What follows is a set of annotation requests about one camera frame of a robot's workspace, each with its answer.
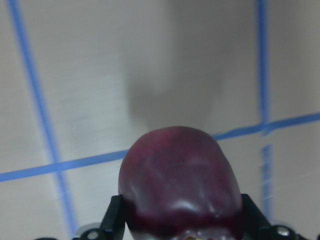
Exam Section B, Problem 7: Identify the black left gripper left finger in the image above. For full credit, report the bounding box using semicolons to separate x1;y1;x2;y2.
99;195;125;240

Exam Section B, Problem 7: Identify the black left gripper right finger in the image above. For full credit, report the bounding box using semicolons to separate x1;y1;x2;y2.
241;193;272;240

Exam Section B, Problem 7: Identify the dark red apple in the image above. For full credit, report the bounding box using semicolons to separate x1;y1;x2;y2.
118;126;245;240

